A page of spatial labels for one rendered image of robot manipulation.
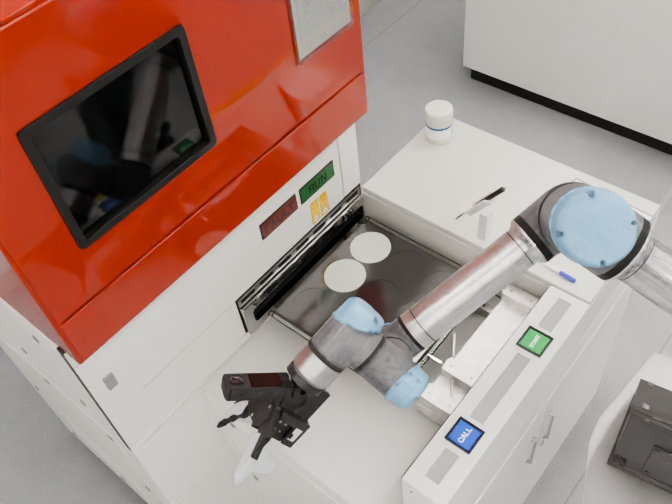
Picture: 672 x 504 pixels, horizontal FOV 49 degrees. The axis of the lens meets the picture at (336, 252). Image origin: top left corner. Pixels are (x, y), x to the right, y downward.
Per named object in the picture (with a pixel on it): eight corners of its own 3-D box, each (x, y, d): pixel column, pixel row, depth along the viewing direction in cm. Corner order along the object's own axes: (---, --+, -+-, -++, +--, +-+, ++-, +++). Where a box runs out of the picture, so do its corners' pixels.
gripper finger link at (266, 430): (262, 462, 116) (283, 410, 120) (255, 458, 116) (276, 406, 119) (246, 458, 120) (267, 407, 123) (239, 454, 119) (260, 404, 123)
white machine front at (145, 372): (126, 447, 160) (55, 348, 130) (357, 220, 197) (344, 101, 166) (135, 455, 159) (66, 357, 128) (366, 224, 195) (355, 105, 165)
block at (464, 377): (440, 374, 157) (440, 367, 155) (449, 363, 159) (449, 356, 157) (472, 394, 154) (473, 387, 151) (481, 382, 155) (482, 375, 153)
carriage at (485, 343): (416, 410, 156) (416, 404, 154) (507, 297, 172) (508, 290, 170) (448, 431, 152) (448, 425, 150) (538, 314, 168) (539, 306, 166)
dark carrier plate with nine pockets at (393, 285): (275, 312, 171) (274, 310, 170) (366, 221, 186) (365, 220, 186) (394, 389, 155) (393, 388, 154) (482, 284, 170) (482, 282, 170)
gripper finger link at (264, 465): (266, 499, 118) (287, 444, 122) (238, 487, 115) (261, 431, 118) (255, 496, 120) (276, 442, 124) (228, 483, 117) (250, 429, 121)
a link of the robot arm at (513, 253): (564, 164, 132) (355, 330, 139) (580, 167, 121) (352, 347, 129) (603, 213, 133) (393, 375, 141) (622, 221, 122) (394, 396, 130)
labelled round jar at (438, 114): (419, 139, 194) (419, 110, 186) (435, 124, 197) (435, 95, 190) (442, 149, 190) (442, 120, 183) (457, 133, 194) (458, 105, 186)
